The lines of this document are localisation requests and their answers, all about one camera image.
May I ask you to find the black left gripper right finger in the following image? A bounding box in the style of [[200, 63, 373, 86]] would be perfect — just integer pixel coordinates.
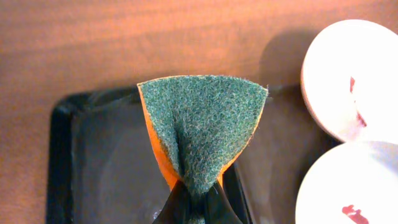
[[204, 182, 242, 224]]

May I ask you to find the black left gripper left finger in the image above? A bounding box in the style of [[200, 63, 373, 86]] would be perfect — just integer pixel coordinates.
[[152, 180, 190, 224]]

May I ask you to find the green and orange sponge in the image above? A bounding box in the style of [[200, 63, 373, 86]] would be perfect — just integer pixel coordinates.
[[136, 74, 269, 224]]

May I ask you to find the black small tray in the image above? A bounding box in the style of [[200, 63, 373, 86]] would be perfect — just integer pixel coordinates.
[[45, 86, 170, 224]]

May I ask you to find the pink plate with red stain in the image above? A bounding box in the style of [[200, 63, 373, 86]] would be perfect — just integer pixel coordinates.
[[301, 19, 397, 143]]

